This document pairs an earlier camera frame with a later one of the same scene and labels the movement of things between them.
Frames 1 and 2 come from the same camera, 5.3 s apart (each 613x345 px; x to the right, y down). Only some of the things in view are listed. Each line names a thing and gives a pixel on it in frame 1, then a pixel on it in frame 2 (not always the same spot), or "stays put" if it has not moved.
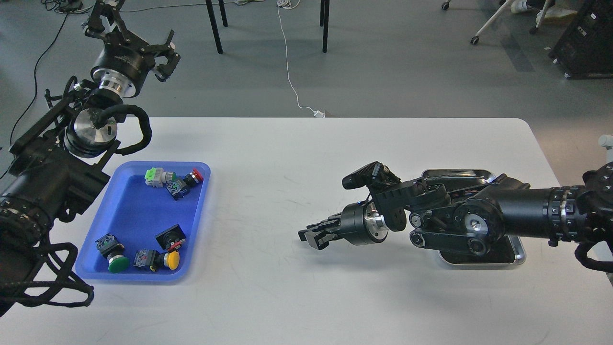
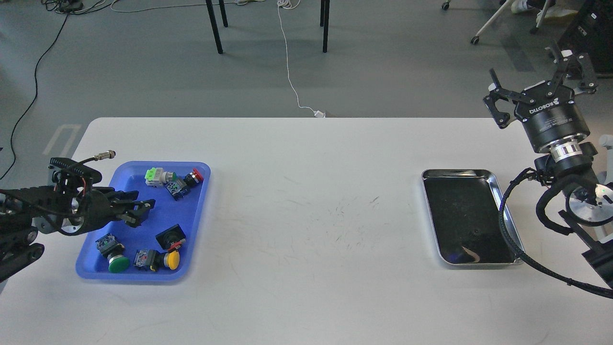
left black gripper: x=122 y=68 → x=100 y=205
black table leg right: x=325 y=25 stays put
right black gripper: x=359 y=223 → x=549 y=110
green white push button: x=157 y=177 stays put
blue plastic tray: x=145 y=228 stays put
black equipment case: x=584 y=49 stays put
